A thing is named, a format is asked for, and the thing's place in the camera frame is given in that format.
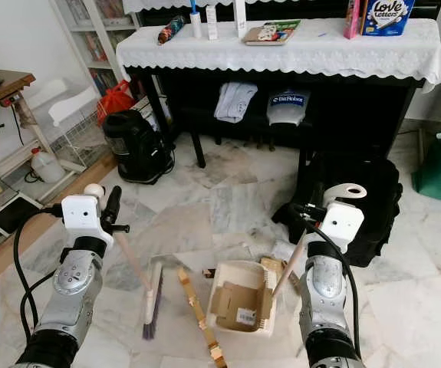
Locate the brown wooden floor beam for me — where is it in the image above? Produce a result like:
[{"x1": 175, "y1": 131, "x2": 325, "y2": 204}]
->
[{"x1": 0, "y1": 153, "x2": 117, "y2": 291}]

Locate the black fabric bag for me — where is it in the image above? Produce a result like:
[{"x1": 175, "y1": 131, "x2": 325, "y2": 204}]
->
[{"x1": 272, "y1": 149, "x2": 403, "y2": 268}]

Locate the white plastic jug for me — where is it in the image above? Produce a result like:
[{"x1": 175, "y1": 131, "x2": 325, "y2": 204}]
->
[{"x1": 30, "y1": 146, "x2": 66, "y2": 182}]

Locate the white cap with blue print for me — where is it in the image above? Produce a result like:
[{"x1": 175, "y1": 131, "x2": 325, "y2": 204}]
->
[{"x1": 266, "y1": 89, "x2": 311, "y2": 127}]

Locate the black upright piano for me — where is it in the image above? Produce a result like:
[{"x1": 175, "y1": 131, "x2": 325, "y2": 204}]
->
[{"x1": 124, "y1": 0, "x2": 441, "y2": 166}]

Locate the red plastic bag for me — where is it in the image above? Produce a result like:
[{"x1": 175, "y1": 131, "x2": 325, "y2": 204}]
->
[{"x1": 96, "y1": 79, "x2": 135, "y2": 126}]

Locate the folded pale grey shirt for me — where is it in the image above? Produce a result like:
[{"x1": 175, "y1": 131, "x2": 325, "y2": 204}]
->
[{"x1": 214, "y1": 81, "x2": 258, "y2": 123}]

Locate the wooden topped sewing table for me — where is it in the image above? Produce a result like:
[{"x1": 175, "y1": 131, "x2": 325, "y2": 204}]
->
[{"x1": 0, "y1": 69, "x2": 52, "y2": 181}]

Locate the white bookshelf with books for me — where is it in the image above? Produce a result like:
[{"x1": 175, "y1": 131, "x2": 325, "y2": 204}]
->
[{"x1": 51, "y1": 0, "x2": 140, "y2": 97}]

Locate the colourful picture book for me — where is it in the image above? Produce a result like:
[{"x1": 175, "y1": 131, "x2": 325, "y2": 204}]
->
[{"x1": 243, "y1": 20, "x2": 301, "y2": 46}]

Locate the pink box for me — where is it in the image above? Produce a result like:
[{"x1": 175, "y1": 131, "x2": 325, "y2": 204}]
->
[{"x1": 344, "y1": 0, "x2": 364, "y2": 39}]

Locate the blue Love Letters box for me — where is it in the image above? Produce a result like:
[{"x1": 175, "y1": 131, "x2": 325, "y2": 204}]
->
[{"x1": 360, "y1": 0, "x2": 416, "y2": 37}]

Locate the tall white tube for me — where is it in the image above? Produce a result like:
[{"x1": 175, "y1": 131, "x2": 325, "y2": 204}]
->
[{"x1": 235, "y1": 0, "x2": 248, "y2": 39}]

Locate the short white tube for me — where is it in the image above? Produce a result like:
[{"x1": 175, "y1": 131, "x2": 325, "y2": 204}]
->
[{"x1": 206, "y1": 6, "x2": 219, "y2": 41}]

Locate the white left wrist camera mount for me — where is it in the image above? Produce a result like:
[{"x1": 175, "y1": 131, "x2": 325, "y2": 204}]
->
[{"x1": 61, "y1": 194, "x2": 104, "y2": 248}]

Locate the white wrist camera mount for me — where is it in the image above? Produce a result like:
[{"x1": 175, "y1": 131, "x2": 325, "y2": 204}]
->
[
  {"x1": 320, "y1": 201, "x2": 367, "y2": 252},
  {"x1": 61, "y1": 194, "x2": 104, "y2": 248}
]

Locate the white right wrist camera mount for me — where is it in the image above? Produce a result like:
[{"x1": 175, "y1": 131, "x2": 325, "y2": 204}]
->
[{"x1": 320, "y1": 201, "x2": 367, "y2": 252}]

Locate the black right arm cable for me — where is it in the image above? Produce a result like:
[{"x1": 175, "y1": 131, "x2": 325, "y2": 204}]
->
[{"x1": 297, "y1": 218, "x2": 363, "y2": 357}]

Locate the white wire rack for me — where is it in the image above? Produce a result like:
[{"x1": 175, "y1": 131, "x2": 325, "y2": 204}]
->
[{"x1": 48, "y1": 84, "x2": 110, "y2": 166}]

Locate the black pad in white frame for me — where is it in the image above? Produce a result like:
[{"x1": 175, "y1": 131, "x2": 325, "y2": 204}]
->
[{"x1": 0, "y1": 192, "x2": 44, "y2": 236}]

